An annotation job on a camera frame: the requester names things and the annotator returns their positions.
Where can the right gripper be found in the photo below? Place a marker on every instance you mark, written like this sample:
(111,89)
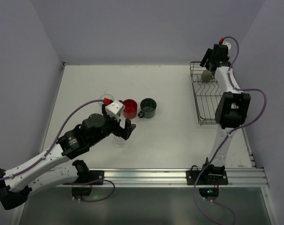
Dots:
(212,62)

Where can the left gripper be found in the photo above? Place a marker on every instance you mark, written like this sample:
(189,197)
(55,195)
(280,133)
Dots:
(118,128)

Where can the red mug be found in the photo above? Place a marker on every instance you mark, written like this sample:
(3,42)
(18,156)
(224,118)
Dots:
(130,111)

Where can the olive green mug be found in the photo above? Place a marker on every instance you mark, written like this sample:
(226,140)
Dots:
(206,76)

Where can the dark teal mug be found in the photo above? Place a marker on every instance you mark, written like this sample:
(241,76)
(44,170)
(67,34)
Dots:
(147,108)

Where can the clear faceted glass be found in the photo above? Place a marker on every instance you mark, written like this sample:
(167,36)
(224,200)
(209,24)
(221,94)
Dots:
(107,99)

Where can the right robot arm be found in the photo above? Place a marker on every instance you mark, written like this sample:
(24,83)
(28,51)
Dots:
(230,114)

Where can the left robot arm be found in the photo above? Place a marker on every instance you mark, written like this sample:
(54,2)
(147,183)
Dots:
(59,164)

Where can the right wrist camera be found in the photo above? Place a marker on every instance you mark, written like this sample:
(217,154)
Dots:
(227,44)

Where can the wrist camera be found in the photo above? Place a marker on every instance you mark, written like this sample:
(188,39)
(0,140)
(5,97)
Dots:
(115,109)
(227,44)

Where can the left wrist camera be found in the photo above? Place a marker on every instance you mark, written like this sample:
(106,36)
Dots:
(115,109)

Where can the black wire dish rack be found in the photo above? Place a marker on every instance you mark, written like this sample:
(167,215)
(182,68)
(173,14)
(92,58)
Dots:
(208,95)

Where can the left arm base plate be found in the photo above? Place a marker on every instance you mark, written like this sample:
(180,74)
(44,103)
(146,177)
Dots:
(91,175)

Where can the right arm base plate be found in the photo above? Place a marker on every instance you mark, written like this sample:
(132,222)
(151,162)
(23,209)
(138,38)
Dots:
(213,175)

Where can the aluminium mounting rail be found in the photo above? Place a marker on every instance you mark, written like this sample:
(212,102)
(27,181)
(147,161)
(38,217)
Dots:
(238,178)

